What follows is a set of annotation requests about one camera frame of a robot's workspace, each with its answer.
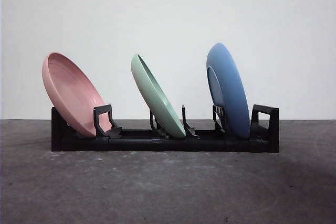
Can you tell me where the green round plate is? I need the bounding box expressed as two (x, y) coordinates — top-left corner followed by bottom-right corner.
(130, 53), (186, 138)

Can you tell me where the blue round plate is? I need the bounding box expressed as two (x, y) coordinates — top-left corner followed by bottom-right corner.
(206, 42), (250, 140)

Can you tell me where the pink round plate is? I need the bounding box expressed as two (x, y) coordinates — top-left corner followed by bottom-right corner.
(41, 51), (107, 138)

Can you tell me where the black plastic plate rack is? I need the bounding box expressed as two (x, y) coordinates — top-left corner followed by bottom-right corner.
(51, 104), (280, 154)

